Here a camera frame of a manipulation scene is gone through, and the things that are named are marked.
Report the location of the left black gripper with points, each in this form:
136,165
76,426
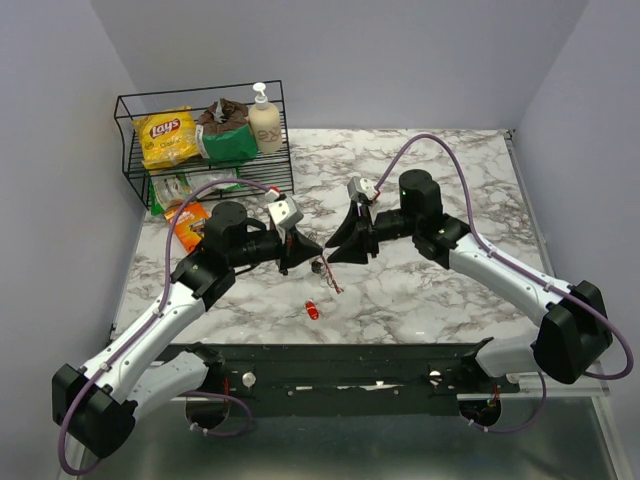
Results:
295,249

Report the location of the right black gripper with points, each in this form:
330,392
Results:
356,249

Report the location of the metal key organizer red handle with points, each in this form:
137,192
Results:
320,266

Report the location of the key red tag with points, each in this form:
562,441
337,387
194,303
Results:
312,310

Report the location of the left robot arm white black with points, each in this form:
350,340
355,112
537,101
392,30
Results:
99,402

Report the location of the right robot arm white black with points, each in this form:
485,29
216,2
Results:
569,337

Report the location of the orange Gillette razor package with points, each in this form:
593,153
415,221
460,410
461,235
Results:
189,228

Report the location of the cream soap pump bottle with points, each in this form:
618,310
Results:
264,120

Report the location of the green brown snack bag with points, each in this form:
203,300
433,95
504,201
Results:
223,133

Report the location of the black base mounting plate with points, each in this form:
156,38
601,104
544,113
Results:
329,380

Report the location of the green white snack packet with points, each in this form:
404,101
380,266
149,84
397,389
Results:
167,192

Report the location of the yellow Lays chips bag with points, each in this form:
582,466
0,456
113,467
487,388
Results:
167,139

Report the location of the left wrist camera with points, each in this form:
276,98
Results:
285,214

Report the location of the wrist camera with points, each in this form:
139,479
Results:
285,214
362,190

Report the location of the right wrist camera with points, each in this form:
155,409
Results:
362,190

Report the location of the black wire shelf rack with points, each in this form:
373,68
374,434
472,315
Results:
273,169

